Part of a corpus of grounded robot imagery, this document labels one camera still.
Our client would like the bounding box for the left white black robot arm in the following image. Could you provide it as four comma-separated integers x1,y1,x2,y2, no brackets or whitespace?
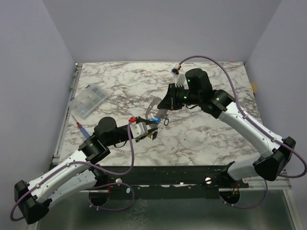
10,116,159,225

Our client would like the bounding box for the black key tag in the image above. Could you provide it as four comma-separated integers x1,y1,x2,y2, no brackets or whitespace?
164,118,169,126

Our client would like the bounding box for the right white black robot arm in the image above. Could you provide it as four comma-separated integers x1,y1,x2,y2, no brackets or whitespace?
157,68,296,187

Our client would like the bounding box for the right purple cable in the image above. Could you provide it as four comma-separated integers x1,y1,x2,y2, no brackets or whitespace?
177,56,307,178

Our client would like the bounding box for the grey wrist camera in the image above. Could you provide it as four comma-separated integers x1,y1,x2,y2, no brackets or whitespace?
130,122,148,140
171,63,184,77

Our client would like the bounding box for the black mounting base rail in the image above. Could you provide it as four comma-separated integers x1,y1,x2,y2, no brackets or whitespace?
89,165,248,204

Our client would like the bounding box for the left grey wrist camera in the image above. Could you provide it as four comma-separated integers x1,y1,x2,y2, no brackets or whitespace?
130,122,148,140

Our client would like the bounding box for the clear plastic screw box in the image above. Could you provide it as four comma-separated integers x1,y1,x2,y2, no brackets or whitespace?
69,83,109,119

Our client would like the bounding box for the silver key organiser with rings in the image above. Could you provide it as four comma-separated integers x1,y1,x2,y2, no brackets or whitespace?
145,97,167,129

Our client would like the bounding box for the blue red screwdriver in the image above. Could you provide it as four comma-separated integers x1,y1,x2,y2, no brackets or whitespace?
71,115,90,138

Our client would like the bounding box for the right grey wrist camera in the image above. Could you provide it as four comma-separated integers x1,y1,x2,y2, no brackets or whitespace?
171,63,184,77

